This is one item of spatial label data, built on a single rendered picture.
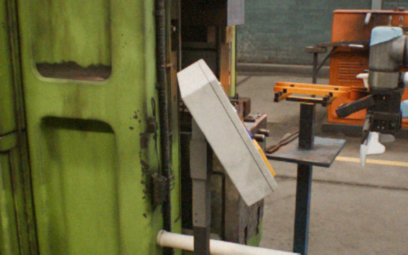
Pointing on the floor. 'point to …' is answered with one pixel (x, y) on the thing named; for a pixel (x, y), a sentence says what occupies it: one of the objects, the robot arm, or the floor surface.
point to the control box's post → (201, 205)
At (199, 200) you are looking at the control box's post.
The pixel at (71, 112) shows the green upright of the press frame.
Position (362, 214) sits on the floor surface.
